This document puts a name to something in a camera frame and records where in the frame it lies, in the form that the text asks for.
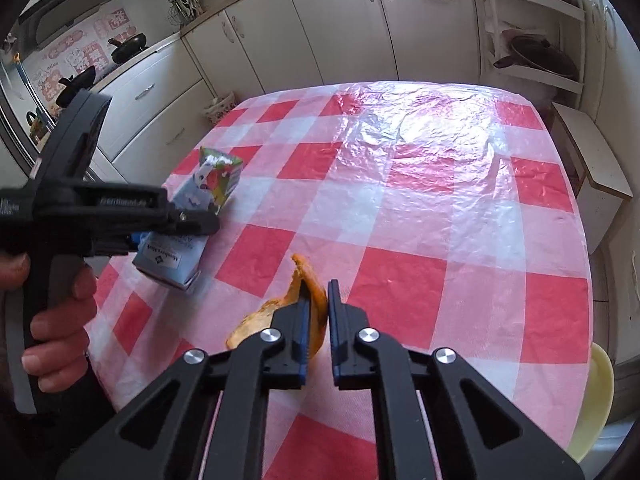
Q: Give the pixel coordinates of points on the hanging utensil rack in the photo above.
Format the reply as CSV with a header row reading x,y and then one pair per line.
x,y
182,0

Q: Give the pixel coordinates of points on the dark frying pan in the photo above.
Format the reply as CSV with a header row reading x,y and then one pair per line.
x,y
540,57

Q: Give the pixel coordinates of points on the white drawer cabinet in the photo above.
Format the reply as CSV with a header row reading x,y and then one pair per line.
x,y
617,110

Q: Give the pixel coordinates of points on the black wok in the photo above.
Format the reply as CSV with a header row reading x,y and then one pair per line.
x,y
127,47
75,87

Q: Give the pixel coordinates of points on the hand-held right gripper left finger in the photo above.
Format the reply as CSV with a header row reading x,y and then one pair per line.
x,y
302,340

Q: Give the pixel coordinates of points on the person's left hand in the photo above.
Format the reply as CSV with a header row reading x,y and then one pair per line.
x,y
60,330

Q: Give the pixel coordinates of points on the pale yellow bin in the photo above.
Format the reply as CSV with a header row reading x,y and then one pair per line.
x,y
597,390

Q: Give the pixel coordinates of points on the blue milk carton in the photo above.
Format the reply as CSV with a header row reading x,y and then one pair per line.
x,y
170,265

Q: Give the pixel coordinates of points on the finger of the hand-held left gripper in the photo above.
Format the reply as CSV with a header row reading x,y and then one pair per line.
x,y
195,220
117,245

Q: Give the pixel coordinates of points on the round orange peel cup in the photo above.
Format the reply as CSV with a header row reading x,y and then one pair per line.
x,y
250,322

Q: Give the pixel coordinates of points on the range hood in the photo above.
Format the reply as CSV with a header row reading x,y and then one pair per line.
x,y
75,5

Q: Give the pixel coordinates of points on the white wooden stool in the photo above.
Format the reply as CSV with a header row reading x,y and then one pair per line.
x,y
595,160

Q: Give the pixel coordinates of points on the floral waste basket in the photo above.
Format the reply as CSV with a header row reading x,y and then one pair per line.
x,y
220,107

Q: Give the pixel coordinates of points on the pink wall stickers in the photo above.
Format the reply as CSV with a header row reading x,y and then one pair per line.
x,y
80,55

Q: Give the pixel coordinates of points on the red white checked tablecloth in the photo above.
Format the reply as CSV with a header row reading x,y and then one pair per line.
x,y
425,210

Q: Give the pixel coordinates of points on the white open shelf rack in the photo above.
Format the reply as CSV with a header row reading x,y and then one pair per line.
x,y
565,15

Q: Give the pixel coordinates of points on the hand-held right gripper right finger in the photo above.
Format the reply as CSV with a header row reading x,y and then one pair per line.
x,y
334,340

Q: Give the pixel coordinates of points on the white stove side cabinets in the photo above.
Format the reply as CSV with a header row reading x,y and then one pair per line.
x,y
150,100

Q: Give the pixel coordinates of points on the white window wall cabinets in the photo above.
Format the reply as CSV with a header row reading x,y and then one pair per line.
x,y
340,25

